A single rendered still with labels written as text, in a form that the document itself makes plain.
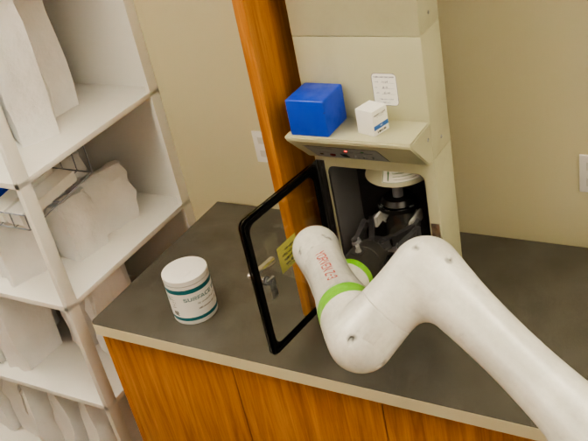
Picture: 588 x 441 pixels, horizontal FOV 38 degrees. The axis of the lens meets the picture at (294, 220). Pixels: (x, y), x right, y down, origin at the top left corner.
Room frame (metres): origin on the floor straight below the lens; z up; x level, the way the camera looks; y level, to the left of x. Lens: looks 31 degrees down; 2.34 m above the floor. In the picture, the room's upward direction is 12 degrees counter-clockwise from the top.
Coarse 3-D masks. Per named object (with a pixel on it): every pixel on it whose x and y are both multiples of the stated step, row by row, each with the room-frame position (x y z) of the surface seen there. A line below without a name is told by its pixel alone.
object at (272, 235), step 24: (312, 192) 1.85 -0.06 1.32; (264, 216) 1.72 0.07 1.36; (288, 216) 1.78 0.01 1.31; (312, 216) 1.84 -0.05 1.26; (264, 240) 1.70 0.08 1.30; (288, 240) 1.76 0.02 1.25; (264, 264) 1.69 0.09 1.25; (288, 264) 1.75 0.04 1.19; (264, 288) 1.68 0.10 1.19; (288, 288) 1.73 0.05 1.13; (288, 312) 1.72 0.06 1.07
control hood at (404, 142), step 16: (352, 128) 1.77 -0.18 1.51; (400, 128) 1.72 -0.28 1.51; (416, 128) 1.70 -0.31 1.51; (304, 144) 1.80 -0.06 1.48; (320, 144) 1.77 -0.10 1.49; (336, 144) 1.73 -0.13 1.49; (352, 144) 1.71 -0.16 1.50; (368, 144) 1.68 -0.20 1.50; (384, 144) 1.66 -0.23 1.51; (400, 144) 1.64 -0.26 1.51; (416, 144) 1.65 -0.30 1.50; (400, 160) 1.72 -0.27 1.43; (416, 160) 1.68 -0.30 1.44; (432, 160) 1.71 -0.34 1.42
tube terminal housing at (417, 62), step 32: (320, 64) 1.86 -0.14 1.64; (352, 64) 1.81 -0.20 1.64; (384, 64) 1.77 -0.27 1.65; (416, 64) 1.72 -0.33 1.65; (352, 96) 1.82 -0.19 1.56; (416, 96) 1.73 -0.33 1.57; (448, 128) 1.80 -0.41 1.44; (352, 160) 1.84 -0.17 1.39; (448, 160) 1.78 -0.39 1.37; (448, 192) 1.77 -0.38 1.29; (448, 224) 1.75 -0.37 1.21
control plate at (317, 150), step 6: (312, 150) 1.83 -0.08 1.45; (318, 150) 1.81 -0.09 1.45; (324, 150) 1.80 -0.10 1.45; (330, 150) 1.79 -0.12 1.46; (336, 150) 1.77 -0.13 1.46; (342, 150) 1.76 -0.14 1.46; (348, 150) 1.75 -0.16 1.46; (354, 150) 1.74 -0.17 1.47; (360, 150) 1.72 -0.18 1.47; (366, 150) 1.71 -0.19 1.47; (372, 150) 1.70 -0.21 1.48; (324, 156) 1.84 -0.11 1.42; (330, 156) 1.83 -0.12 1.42; (336, 156) 1.82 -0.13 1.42; (342, 156) 1.80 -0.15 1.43; (360, 156) 1.76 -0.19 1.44; (366, 156) 1.75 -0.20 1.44; (372, 156) 1.74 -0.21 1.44; (378, 156) 1.73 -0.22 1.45
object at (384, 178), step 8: (368, 176) 1.86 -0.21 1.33; (376, 176) 1.83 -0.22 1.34; (384, 176) 1.82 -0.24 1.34; (392, 176) 1.81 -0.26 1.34; (400, 176) 1.80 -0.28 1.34; (408, 176) 1.80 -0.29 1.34; (416, 176) 1.80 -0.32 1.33; (376, 184) 1.83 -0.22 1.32; (384, 184) 1.81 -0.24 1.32; (392, 184) 1.80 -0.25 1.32; (400, 184) 1.79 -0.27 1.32; (408, 184) 1.79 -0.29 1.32
